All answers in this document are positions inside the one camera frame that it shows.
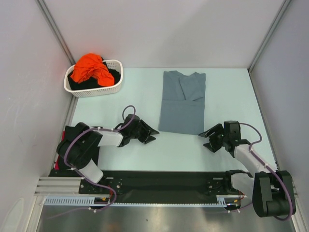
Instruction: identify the right aluminium corner post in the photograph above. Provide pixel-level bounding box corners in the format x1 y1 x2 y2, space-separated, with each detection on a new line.
247 0 293 74

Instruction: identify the white slotted cable duct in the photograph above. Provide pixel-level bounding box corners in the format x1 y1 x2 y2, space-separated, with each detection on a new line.
44 196 227 208

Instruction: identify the folded black t-shirt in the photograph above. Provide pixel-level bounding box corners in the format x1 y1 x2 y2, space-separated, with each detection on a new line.
56 122 102 170

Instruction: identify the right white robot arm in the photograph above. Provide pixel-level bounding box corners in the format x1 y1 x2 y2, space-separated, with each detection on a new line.
199 121 296 221

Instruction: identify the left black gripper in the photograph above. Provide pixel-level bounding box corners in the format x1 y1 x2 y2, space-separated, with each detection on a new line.
129 119 159 144

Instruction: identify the orange t-shirt in basket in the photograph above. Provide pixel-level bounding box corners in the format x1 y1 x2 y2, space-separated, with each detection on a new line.
71 53 115 87

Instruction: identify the grey-blue t-shirt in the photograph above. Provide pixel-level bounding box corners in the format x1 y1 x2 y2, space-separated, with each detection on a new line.
158 71 206 135

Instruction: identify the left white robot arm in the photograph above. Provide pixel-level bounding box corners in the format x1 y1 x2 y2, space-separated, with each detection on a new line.
56 114 159 193

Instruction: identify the left aluminium corner post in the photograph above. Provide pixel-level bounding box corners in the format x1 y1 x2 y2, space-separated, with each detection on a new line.
35 0 75 65

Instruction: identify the black garment in basket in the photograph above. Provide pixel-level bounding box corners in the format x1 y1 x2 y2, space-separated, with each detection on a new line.
67 60 122 91

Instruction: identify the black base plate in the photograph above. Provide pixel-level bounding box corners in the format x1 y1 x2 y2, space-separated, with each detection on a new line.
48 170 252 204

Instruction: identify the red folded garment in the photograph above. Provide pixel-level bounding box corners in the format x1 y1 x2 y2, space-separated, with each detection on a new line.
54 131 65 170

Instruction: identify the white plastic laundry basket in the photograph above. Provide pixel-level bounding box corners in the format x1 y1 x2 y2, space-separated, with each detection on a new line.
63 59 124 98

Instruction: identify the aluminium corner post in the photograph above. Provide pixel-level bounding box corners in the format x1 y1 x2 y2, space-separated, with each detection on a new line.
35 0 75 65
247 0 293 74

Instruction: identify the aluminium front rail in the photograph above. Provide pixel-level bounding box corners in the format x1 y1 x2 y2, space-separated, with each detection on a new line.
34 176 298 197

